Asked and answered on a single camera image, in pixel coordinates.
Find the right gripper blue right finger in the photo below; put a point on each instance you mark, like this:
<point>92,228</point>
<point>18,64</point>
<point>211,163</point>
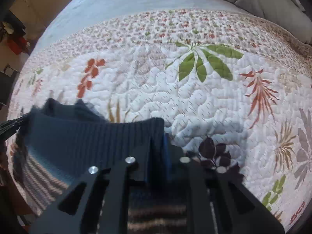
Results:
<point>217,202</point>

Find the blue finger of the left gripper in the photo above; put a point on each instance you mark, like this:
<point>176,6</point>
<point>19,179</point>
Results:
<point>9,128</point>

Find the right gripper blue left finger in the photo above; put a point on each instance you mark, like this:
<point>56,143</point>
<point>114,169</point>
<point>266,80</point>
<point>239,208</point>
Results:
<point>98,201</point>

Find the striped knit sweater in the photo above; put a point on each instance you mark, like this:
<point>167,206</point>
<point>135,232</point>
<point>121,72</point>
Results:
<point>60,142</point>

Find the black chair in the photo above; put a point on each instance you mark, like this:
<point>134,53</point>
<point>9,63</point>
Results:
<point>6,85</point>

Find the floral quilted bedspread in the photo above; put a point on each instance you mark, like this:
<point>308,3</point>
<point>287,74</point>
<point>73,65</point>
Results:
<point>233,89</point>

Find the light blue bed sheet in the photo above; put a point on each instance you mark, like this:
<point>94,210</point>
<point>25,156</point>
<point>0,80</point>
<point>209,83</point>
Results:
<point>79,14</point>

